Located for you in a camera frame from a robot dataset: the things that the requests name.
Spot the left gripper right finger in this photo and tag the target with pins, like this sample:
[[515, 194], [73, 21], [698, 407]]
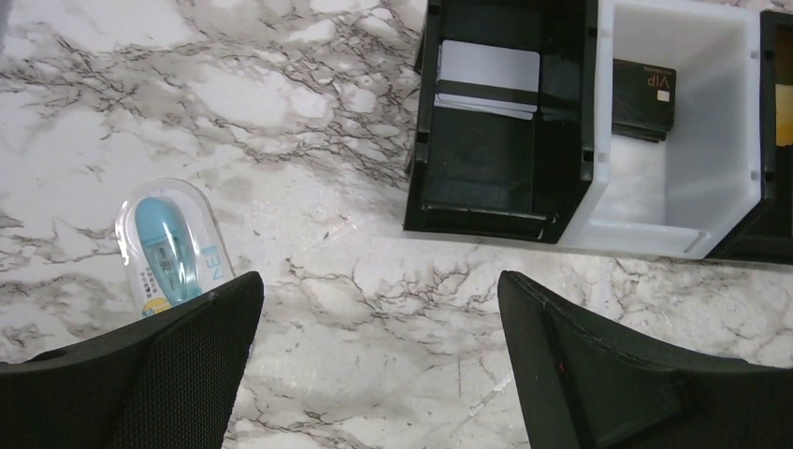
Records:
[[585, 381]]

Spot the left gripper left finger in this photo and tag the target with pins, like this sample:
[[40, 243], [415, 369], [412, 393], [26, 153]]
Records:
[[166, 381]]

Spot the silver card in bin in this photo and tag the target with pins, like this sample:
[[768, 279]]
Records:
[[481, 78]]

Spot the gold card in bin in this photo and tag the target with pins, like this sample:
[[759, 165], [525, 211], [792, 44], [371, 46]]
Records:
[[784, 114]]

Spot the blue clear packaged item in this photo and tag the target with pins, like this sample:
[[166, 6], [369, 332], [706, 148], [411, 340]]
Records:
[[170, 244]]

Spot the white middle sorting bin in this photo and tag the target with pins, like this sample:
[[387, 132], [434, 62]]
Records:
[[681, 196]]

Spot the black left sorting bin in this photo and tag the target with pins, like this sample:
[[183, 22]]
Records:
[[481, 174]]

